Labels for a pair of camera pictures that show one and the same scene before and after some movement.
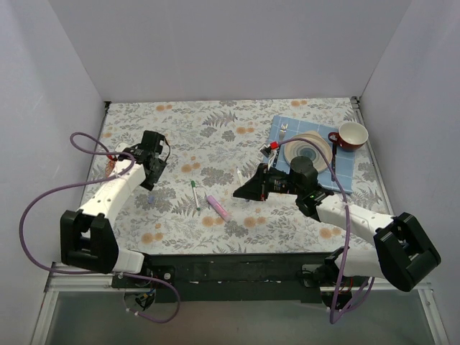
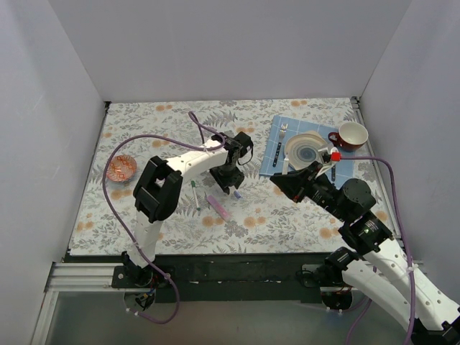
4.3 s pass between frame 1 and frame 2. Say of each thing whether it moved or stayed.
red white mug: stayed
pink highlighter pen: stayed
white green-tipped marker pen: stayed
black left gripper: moved
